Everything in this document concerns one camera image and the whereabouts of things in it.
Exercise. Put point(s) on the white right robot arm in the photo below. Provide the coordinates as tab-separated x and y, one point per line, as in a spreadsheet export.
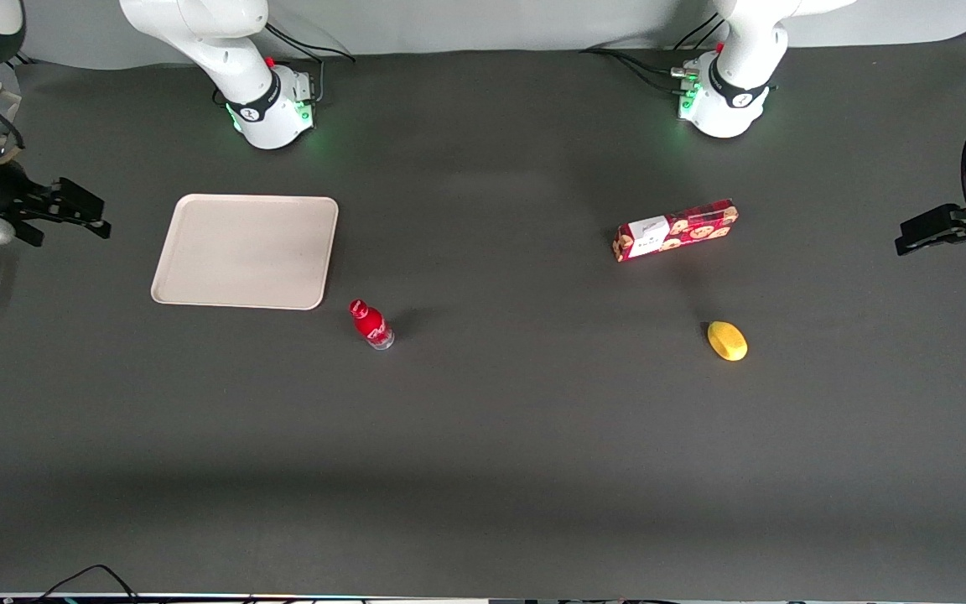
258	107

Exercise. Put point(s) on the beige plastic tray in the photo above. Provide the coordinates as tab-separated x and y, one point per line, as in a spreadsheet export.
246	251

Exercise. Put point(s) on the red coke bottle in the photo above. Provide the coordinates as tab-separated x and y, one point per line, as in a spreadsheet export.
371	324

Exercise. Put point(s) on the yellow toy fruit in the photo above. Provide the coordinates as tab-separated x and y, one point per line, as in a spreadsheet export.
727	341

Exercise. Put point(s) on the red plaid cookie box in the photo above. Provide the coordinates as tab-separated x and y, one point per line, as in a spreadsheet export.
676	230

